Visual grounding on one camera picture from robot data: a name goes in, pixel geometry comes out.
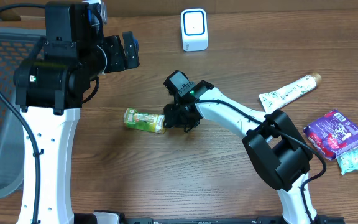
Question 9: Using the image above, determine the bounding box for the green yellow snack pouch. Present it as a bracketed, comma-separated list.
[124, 108, 166, 134]

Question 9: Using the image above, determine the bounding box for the white tube gold cap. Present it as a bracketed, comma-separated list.
[259, 73, 322, 114]

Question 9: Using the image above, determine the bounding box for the purple pad package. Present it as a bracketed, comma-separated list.
[303, 109, 358, 160]

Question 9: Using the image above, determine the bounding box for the mint green snack packet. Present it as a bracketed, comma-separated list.
[337, 148, 358, 175]

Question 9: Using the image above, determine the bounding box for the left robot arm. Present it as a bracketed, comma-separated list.
[14, 1, 139, 224]

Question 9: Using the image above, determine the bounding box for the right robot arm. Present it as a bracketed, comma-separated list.
[163, 70, 318, 223]

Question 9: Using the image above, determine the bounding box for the white barcode scanner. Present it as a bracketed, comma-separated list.
[180, 8, 208, 52]

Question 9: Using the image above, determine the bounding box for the grey plastic shopping basket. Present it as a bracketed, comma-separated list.
[0, 27, 45, 198]

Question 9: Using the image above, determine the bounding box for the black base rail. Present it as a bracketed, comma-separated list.
[73, 210, 345, 224]

